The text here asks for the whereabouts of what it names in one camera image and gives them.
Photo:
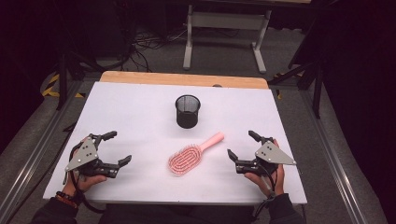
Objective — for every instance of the aluminium floor rail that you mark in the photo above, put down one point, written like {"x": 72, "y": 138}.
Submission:
{"x": 34, "y": 155}
{"x": 334, "y": 158}

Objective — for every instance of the person's left hand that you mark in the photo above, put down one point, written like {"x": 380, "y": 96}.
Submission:
{"x": 82, "y": 183}

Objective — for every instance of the grey metal table frame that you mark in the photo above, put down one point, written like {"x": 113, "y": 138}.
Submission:
{"x": 229, "y": 20}

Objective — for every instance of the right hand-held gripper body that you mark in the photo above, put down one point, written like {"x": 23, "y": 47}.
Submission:
{"x": 271, "y": 154}

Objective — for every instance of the black metal stand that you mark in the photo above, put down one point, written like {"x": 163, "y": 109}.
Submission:
{"x": 67, "y": 71}
{"x": 316, "y": 81}

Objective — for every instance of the pink hairbrush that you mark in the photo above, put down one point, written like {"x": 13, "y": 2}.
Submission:
{"x": 186, "y": 158}

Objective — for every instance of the person's dark lap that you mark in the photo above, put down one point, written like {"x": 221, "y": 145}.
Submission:
{"x": 180, "y": 214}

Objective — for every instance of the yellow black hazard tape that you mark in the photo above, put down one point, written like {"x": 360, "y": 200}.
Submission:
{"x": 53, "y": 87}

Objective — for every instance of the white table sheet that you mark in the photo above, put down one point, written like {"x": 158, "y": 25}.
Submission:
{"x": 149, "y": 124}

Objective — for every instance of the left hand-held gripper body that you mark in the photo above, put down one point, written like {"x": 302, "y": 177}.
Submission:
{"x": 83, "y": 155}

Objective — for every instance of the black mesh pen cup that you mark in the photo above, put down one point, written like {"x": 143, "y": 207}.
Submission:
{"x": 187, "y": 116}

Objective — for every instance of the person's right hand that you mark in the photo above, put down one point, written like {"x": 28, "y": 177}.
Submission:
{"x": 278, "y": 183}

